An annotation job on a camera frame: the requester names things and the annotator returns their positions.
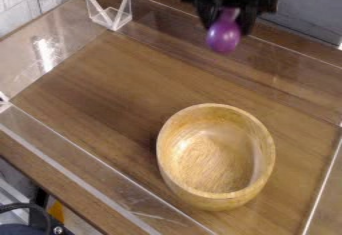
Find brown wooden bowl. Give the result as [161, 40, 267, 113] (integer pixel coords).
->
[156, 103, 276, 211]

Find black cable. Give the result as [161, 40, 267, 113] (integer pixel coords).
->
[0, 202, 49, 235]

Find clear acrylic tray walls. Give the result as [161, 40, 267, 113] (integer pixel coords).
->
[0, 0, 342, 235]

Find black clamp with bolt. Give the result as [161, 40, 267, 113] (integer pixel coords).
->
[29, 187, 74, 235]

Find purple toy eggplant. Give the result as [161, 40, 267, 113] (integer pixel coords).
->
[205, 8, 240, 53]

